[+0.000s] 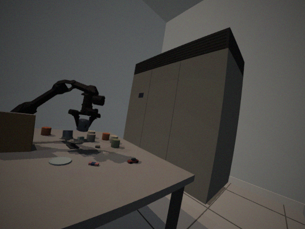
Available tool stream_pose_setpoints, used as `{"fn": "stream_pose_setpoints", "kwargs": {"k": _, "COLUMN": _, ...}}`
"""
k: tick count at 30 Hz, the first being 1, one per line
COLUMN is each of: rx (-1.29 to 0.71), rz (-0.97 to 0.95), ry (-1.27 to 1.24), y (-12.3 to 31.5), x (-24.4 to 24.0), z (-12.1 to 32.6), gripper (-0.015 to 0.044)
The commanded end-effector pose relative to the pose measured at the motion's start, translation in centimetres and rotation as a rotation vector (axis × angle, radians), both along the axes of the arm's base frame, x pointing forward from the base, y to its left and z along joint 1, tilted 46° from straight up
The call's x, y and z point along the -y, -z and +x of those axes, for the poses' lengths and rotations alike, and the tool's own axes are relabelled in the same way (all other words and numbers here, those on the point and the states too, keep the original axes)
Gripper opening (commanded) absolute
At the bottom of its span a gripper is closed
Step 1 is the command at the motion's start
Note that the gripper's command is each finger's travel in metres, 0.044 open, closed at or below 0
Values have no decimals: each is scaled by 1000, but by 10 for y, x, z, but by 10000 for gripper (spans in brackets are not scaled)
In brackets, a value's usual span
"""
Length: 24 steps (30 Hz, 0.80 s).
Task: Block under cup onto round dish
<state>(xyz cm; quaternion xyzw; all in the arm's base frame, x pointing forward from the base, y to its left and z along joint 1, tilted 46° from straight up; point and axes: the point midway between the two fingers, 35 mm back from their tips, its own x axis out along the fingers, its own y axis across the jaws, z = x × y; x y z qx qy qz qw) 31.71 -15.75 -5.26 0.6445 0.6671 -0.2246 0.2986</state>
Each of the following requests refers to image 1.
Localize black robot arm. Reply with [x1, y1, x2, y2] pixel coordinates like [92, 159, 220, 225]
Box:
[10, 79, 105, 116]

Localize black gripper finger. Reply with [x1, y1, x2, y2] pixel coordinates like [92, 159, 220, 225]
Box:
[72, 115, 79, 127]
[89, 117, 96, 125]

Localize reddish-brown cylinder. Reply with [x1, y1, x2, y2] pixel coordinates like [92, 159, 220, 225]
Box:
[102, 133, 110, 140]

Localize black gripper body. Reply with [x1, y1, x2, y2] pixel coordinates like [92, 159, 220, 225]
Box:
[68, 103, 101, 118]

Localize orange cylinder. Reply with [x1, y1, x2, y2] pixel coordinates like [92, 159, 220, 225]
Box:
[41, 127, 51, 136]

